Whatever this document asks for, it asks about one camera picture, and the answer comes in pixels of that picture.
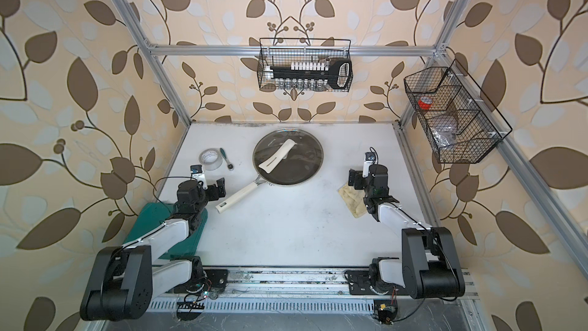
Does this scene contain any side wire basket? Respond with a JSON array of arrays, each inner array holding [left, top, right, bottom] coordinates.
[[404, 60, 512, 164]]

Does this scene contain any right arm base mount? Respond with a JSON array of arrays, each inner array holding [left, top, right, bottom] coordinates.
[[344, 270, 409, 297]]

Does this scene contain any socket set holder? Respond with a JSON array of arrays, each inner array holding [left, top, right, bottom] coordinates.
[[258, 58, 353, 91]]

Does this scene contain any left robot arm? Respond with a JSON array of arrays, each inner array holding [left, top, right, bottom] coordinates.
[[80, 179, 226, 322]]

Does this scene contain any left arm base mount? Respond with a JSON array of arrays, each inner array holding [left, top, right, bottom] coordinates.
[[171, 268, 229, 297]]

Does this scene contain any clear tape roll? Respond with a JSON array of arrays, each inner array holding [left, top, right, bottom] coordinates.
[[198, 148, 224, 171]]

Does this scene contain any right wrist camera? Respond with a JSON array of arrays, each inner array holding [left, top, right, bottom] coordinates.
[[362, 151, 378, 178]]

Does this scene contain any green plastic case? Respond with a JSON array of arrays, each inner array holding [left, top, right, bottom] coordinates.
[[124, 202, 208, 261]]

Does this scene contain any glass pot lid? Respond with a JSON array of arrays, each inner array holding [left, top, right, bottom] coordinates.
[[253, 128, 324, 185]]

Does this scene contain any yellow cloth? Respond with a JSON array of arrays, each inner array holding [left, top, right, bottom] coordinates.
[[338, 185, 368, 219]]

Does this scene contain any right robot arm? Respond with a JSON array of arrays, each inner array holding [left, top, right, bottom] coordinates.
[[348, 164, 466, 301]]

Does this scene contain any clear plastic bag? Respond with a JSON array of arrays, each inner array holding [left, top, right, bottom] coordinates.
[[429, 114, 458, 149]]

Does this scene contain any brown frying pan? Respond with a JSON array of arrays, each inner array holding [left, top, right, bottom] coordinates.
[[215, 175, 274, 214]]

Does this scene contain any back wire basket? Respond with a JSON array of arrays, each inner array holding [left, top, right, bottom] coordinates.
[[257, 37, 354, 92]]

